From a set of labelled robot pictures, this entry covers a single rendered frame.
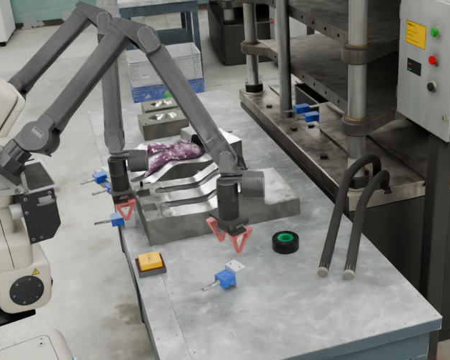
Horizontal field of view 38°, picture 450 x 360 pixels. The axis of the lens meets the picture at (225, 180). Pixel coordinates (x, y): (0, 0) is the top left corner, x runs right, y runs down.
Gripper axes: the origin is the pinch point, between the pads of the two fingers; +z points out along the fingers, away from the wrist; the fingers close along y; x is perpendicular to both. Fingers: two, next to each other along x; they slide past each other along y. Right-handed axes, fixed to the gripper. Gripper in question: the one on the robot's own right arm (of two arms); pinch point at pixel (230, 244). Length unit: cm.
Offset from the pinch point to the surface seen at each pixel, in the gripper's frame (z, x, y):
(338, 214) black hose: 4.2, -38.4, -2.9
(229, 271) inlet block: 8.4, 0.6, 0.1
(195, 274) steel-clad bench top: 13.0, 5.4, 10.5
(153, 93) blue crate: 84, -171, 337
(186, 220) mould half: 6.9, -4.5, 28.9
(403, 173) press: 13, -89, 14
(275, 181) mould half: 7, -42, 31
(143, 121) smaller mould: 8, -39, 114
